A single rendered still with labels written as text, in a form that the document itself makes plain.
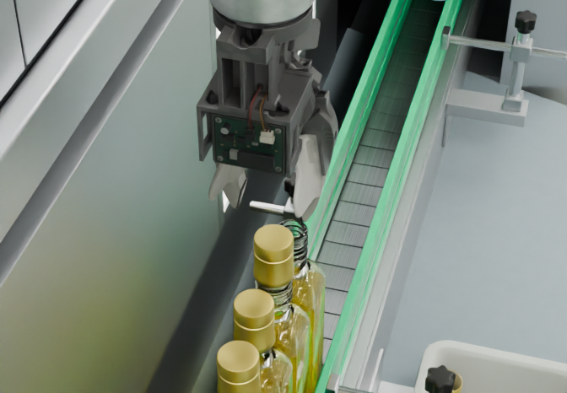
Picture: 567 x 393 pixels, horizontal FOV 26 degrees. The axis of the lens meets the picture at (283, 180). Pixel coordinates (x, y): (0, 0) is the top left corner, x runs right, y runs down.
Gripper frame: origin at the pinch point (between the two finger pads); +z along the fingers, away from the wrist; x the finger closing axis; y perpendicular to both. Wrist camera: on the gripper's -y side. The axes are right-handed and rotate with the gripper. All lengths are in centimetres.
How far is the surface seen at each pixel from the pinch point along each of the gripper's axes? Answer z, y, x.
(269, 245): 4.6, 1.1, 0.0
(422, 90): 27, -54, 4
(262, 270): 7.2, 1.6, -0.4
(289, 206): 26.3, -27.4, -6.2
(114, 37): -13.4, 0.2, -12.6
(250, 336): 9.1, 7.4, 0.2
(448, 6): 27, -74, 3
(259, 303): 6.9, 5.7, 0.5
